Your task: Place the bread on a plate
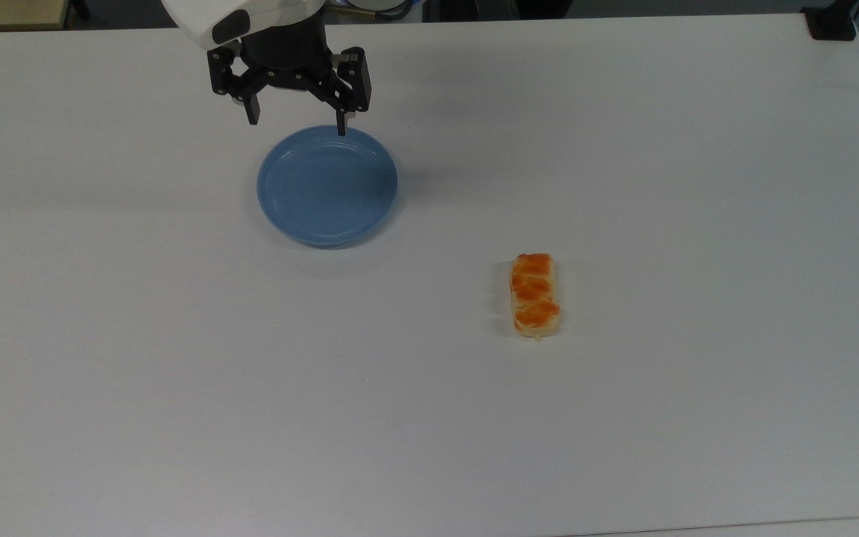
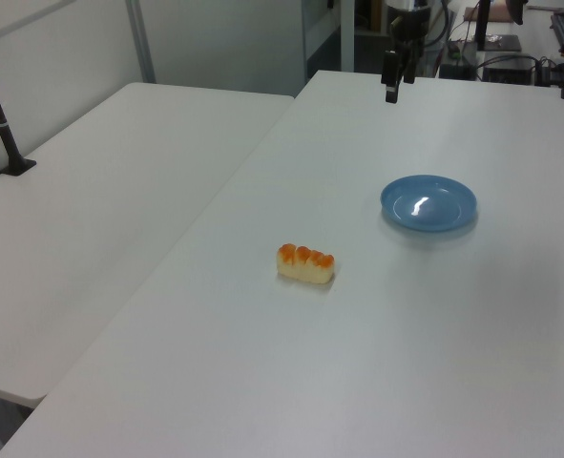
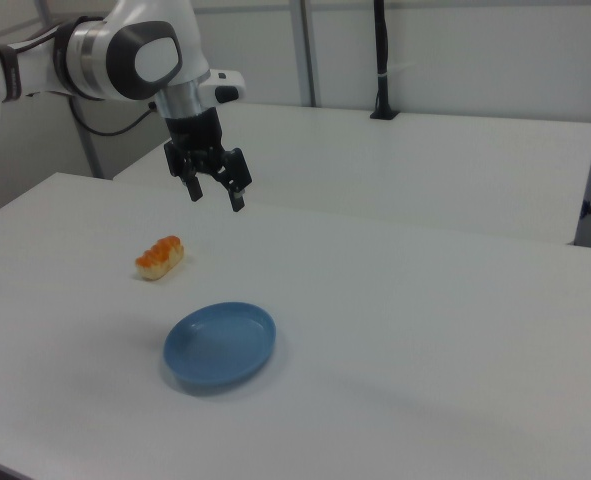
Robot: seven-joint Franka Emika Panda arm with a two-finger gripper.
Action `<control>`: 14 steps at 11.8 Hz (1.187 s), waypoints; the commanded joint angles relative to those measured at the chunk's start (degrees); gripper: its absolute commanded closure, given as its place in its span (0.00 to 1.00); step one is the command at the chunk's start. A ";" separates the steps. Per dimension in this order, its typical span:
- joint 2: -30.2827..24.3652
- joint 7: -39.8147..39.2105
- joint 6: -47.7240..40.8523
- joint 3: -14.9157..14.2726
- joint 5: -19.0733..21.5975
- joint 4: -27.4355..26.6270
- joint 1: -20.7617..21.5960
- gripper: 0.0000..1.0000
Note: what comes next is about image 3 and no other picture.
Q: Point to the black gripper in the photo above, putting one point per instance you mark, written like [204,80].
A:
[197,132]

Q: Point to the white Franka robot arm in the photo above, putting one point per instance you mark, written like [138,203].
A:
[140,55]

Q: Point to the orange glazed bread roll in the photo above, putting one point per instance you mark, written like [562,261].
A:
[160,257]

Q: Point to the blue oval plate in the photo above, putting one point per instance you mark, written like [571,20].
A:
[220,347]

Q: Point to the white side table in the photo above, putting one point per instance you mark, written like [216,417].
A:
[375,165]

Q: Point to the black pole with base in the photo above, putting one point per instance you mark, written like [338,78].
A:
[384,60]

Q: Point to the grey partition post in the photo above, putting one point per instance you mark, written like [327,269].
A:
[309,50]

